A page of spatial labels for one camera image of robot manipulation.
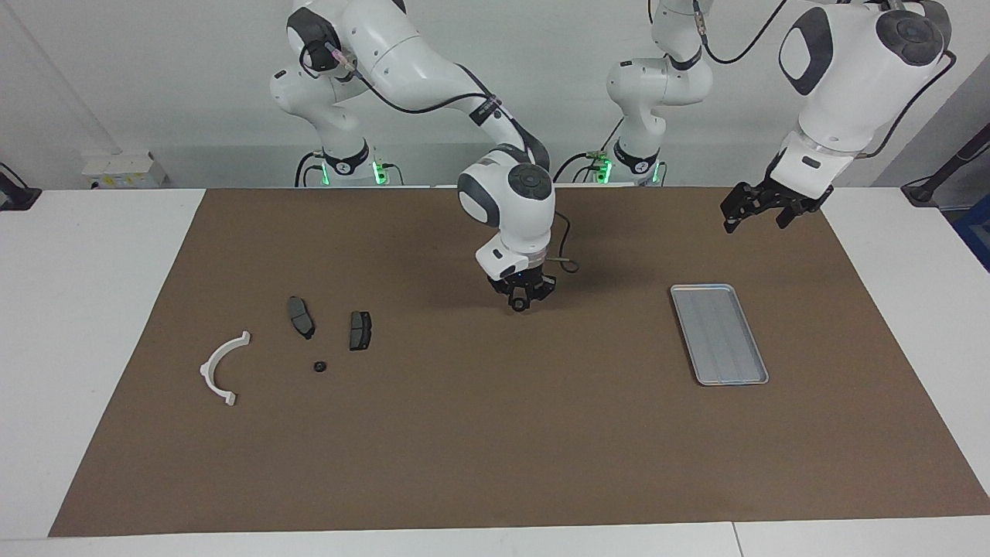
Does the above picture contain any silver metal tray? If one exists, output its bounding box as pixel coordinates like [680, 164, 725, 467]
[670, 284, 770, 386]

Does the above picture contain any brown table mat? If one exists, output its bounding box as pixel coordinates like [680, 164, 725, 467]
[48, 186, 990, 538]

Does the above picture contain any black stand with pole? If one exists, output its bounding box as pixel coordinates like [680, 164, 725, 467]
[901, 122, 990, 208]

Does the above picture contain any blue crate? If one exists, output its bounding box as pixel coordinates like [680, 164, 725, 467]
[953, 212, 990, 273]

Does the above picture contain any long grey brake pad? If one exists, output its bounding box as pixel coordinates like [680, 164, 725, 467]
[288, 296, 316, 340]

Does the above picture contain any white electrical box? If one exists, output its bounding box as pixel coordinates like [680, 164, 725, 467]
[81, 151, 168, 191]

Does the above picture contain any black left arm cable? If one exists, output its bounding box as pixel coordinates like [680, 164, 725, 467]
[692, 0, 958, 159]

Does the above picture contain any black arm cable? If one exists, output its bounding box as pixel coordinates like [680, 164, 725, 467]
[323, 43, 580, 274]
[692, 0, 958, 159]

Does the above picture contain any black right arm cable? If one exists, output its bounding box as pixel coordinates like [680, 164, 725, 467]
[323, 43, 580, 274]

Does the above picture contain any white semicircular bracket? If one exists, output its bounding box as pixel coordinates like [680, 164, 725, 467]
[200, 330, 252, 407]

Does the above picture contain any black clamp mount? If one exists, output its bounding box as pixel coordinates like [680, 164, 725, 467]
[0, 161, 42, 212]

